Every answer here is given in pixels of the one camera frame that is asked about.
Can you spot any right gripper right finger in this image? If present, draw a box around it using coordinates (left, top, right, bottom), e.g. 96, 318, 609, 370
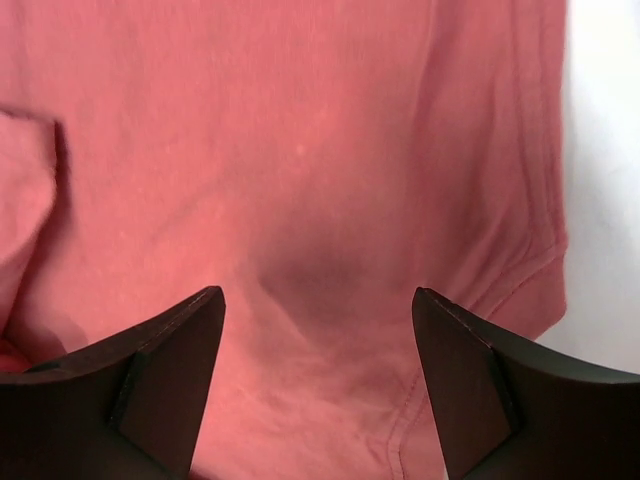
412, 288, 639, 479

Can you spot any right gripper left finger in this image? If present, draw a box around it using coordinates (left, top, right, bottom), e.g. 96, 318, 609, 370
1, 287, 225, 479

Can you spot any salmon pink t-shirt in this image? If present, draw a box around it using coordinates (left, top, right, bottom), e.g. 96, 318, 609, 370
1, 1, 567, 479

